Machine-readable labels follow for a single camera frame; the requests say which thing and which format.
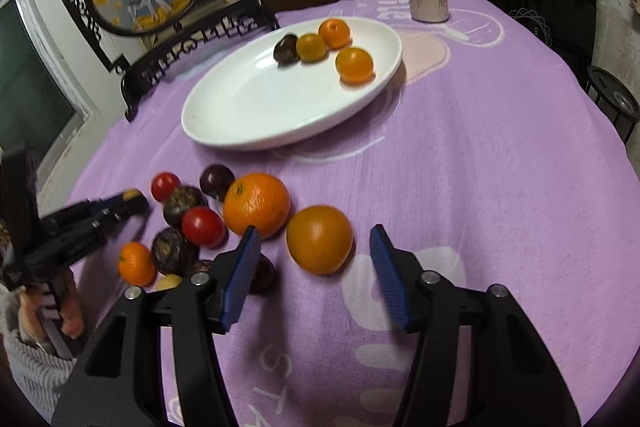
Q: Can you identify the purple printed blanket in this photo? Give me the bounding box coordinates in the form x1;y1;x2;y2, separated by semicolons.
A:
50;0;640;427

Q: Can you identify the wrinkled dark passion fruit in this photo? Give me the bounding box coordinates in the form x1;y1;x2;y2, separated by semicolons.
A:
163;186;208;228
247;253;277;295
151;227;190;273

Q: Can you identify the white framed window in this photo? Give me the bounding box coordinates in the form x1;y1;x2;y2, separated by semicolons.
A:
0;0;101;188

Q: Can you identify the yellow-orange round fruit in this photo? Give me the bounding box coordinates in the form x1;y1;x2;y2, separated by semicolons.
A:
296;34;328;62

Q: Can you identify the small tangerine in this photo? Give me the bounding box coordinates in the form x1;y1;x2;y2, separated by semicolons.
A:
318;19;351;49
335;47;375;84
118;242;157;287

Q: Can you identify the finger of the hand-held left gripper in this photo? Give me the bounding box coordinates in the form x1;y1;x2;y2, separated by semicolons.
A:
47;198;151;258
40;194;128;230

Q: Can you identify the red cherry tomato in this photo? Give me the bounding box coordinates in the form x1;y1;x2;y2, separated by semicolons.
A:
181;207;227;249
151;172;182;202

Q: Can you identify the large bumpy orange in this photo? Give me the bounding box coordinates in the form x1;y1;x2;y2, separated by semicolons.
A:
222;173;291;240

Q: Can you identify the dark purple plum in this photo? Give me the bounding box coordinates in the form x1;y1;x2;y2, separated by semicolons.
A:
199;164;236;200
273;34;300;66

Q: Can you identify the small dark round fruit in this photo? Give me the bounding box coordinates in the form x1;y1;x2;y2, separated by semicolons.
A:
187;259;216;279

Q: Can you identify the large smooth orange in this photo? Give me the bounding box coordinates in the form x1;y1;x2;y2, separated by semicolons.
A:
286;205;354;276

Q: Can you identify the person's left forearm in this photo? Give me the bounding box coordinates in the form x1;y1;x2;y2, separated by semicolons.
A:
0;292;81;423

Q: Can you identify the person's left hand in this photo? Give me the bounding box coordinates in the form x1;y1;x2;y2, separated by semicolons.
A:
17;269;86;348

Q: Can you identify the white oval plate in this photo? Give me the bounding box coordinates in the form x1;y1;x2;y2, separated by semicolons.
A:
181;18;404;152

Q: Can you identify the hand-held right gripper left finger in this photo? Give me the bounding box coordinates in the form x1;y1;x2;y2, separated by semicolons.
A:
51;226;262;427

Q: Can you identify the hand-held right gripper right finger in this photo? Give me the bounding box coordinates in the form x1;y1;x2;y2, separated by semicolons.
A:
369;223;583;427

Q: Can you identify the black round stool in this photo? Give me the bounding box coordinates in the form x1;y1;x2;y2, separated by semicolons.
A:
585;66;640;142

